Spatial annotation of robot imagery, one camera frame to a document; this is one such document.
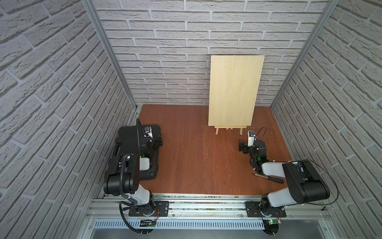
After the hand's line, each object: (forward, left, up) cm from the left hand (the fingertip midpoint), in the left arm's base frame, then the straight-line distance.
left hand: (153, 132), depth 93 cm
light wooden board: (+17, -50, +26) cm, 59 cm away
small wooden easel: (+6, -52, -2) cm, 53 cm away
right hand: (-4, -62, -2) cm, 62 cm away
